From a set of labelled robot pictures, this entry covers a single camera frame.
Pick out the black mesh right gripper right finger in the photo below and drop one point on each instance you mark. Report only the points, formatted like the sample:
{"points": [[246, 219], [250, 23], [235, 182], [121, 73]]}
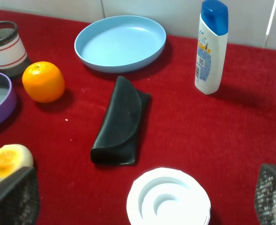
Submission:
{"points": [[265, 195]]}

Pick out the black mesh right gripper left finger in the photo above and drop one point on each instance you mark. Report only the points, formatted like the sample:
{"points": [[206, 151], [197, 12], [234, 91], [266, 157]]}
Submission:
{"points": [[19, 198]]}

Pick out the black glasses case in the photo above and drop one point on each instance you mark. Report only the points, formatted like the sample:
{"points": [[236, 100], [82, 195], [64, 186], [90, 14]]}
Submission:
{"points": [[116, 142]]}

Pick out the yellow round bun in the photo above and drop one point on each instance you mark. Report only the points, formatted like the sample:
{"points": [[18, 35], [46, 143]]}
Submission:
{"points": [[12, 158]]}

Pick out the red table cloth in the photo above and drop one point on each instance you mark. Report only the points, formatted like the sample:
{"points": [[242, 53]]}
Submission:
{"points": [[221, 140]]}

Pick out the white round plastic lid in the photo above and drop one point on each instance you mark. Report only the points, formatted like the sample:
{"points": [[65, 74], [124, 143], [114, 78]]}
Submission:
{"points": [[165, 196]]}

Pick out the orange fruit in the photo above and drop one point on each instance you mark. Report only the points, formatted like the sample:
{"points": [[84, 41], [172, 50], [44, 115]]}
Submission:
{"points": [[43, 82]]}

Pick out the white blue shampoo bottle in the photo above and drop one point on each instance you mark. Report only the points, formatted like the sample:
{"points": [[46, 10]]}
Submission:
{"points": [[211, 46]]}

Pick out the black mesh pen holder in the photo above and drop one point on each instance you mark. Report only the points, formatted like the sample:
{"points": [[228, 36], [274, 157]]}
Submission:
{"points": [[13, 55]]}

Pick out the light blue plate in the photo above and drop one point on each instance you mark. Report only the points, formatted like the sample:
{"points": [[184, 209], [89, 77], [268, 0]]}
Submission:
{"points": [[120, 44]]}

